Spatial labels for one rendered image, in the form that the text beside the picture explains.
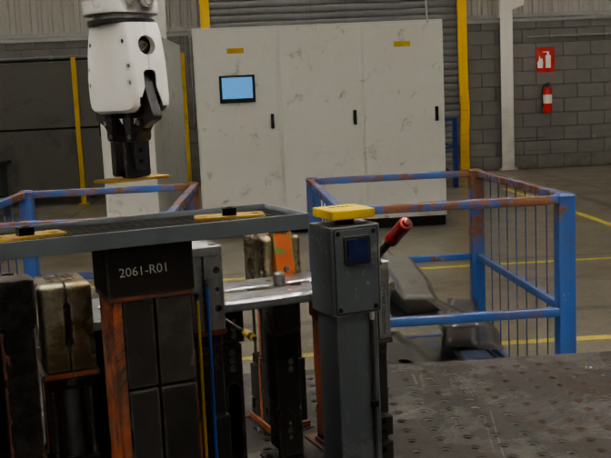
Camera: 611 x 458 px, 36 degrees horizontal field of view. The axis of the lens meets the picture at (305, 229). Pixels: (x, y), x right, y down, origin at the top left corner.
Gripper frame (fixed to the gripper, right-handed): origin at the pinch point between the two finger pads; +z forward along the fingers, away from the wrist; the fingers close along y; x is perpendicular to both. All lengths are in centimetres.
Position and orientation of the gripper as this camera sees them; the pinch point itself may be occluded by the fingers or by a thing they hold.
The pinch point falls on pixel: (130, 158)
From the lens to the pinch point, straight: 109.6
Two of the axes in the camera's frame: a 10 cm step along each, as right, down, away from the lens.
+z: 0.5, 9.9, 1.3
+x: -7.3, 1.2, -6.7
